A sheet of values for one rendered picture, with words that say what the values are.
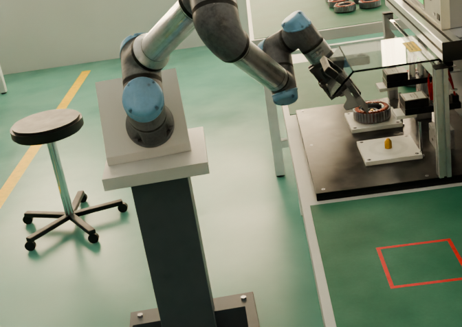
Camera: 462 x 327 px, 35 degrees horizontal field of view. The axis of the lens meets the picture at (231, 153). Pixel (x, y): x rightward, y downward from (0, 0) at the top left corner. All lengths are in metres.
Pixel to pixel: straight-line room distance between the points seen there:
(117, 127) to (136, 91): 0.25
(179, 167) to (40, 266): 1.40
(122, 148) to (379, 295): 1.09
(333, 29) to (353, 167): 1.65
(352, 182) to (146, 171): 0.65
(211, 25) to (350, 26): 1.82
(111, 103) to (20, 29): 4.70
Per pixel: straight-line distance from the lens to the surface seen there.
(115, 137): 2.29
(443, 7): 1.83
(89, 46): 6.88
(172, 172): 2.17
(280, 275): 2.96
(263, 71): 1.96
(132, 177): 2.18
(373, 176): 1.89
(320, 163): 1.99
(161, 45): 2.04
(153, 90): 2.08
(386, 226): 1.70
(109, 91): 2.35
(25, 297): 3.23
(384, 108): 2.21
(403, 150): 2.00
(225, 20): 1.78
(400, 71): 2.20
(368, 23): 3.55
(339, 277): 1.52
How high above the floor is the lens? 1.58
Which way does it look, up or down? 22 degrees down
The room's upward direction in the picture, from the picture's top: 9 degrees counter-clockwise
